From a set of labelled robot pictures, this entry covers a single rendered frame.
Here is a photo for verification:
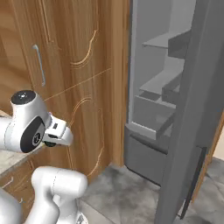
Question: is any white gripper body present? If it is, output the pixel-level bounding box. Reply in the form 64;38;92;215
43;125;74;147

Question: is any grey fridge crisper drawer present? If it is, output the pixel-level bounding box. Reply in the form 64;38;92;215
125;94;177;140

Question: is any grey fridge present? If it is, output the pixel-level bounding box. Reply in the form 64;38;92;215
123;0;224;224

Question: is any grey fridge shelf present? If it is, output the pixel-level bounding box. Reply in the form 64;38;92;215
142;30;192;50
138;66;186;96

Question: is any grey fridge door bin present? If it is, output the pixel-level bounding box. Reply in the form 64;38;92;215
167;30;193;60
161;78;184;105

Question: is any grey fridge door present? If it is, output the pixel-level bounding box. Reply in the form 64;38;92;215
153;0;224;224

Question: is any wooden drawer front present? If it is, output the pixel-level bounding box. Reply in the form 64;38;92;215
11;185;38;223
0;158;36;193

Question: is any grey freezer drawer front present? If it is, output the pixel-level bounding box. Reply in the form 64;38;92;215
123;123;170;186

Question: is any tall wooden cupboard door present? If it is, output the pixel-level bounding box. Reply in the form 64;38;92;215
8;0;113;101

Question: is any silver cupboard door handle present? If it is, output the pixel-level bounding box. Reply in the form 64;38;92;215
31;44;47;88

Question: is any black fridge door handle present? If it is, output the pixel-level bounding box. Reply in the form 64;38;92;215
179;146;208;221

